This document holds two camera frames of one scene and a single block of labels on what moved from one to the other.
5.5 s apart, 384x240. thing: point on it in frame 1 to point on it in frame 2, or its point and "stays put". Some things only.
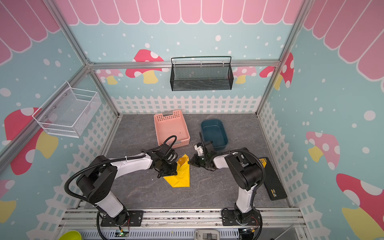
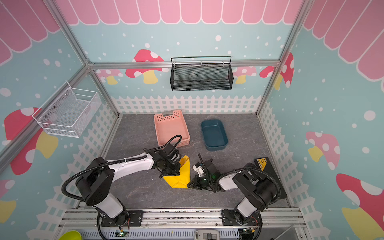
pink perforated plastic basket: (171, 125) stays put
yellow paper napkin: (182, 179) stays put
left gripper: (172, 172) stays put
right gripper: (196, 160) to (199, 180)
